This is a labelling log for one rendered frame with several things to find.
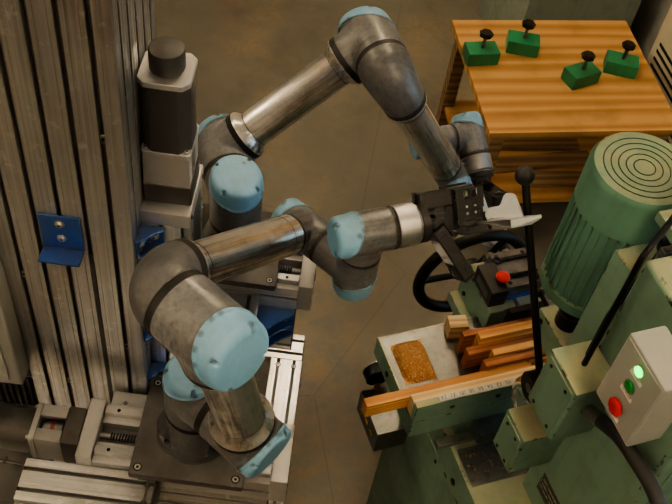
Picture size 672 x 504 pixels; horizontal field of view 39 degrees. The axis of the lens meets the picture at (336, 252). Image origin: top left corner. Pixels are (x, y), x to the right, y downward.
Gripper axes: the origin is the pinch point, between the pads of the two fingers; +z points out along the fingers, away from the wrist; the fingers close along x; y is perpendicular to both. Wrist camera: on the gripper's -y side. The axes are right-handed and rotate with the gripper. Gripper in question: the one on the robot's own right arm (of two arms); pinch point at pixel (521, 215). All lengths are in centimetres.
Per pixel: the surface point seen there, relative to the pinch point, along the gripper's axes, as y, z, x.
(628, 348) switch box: -14.3, -4.9, -37.7
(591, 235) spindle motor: -2.6, 4.6, -14.7
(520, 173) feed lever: 8.5, -3.0, -6.7
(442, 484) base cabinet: -60, -10, 29
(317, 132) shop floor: 6, 23, 205
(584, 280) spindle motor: -11.4, 5.8, -9.4
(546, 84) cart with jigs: 15, 84, 136
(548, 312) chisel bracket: -22.4, 9.9, 11.8
